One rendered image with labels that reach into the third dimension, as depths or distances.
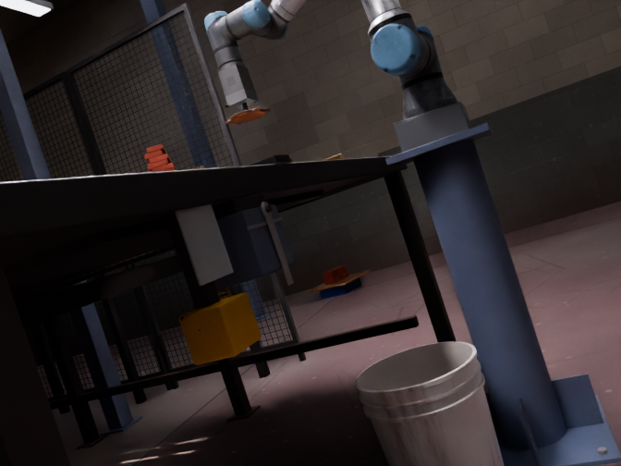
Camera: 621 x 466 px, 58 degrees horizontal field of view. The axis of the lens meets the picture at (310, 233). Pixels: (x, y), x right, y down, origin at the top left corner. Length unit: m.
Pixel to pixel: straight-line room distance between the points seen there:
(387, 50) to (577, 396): 1.05
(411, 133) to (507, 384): 0.72
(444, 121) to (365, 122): 4.89
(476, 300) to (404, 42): 0.69
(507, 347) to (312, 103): 5.26
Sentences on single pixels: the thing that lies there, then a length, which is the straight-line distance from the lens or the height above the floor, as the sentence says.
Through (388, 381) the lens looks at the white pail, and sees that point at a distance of 1.54.
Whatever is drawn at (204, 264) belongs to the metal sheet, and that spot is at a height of 0.76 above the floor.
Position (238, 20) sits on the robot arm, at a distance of 1.70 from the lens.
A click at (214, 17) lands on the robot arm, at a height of 1.42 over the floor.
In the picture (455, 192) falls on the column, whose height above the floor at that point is 0.73.
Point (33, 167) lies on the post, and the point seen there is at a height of 1.53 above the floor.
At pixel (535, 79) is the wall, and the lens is 6.26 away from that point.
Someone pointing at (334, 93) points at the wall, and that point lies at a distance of 6.52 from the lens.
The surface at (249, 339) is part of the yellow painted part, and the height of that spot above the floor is 0.63.
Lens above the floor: 0.78
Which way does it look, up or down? 1 degrees down
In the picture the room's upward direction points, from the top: 18 degrees counter-clockwise
